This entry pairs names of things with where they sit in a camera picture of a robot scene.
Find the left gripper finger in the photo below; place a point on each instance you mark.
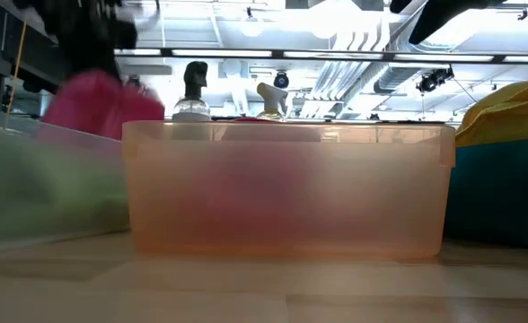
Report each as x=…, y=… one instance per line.
x=83, y=63
x=108, y=63

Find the pink microfiber towel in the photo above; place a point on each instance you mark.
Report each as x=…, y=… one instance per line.
x=255, y=193
x=98, y=107

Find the yellow microfiber towel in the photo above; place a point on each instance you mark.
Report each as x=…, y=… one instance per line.
x=511, y=112

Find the green microfiber towel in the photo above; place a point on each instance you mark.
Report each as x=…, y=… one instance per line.
x=44, y=193

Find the black ceiling fixture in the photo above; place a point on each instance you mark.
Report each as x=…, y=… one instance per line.
x=434, y=80

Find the clear plastic bin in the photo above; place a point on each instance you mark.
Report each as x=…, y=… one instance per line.
x=3, y=121

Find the round ceiling lamp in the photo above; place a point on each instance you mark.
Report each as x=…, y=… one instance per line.
x=252, y=26

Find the yellow spray bottle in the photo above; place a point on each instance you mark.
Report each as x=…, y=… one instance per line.
x=272, y=98

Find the teal plastic bin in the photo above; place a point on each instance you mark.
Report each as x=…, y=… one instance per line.
x=502, y=193

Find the orange plastic bin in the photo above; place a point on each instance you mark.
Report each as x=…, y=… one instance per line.
x=403, y=202

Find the grey ceiling duct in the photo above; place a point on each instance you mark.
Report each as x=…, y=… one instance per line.
x=394, y=80

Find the black overhead camera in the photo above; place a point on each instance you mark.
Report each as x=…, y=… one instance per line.
x=281, y=81

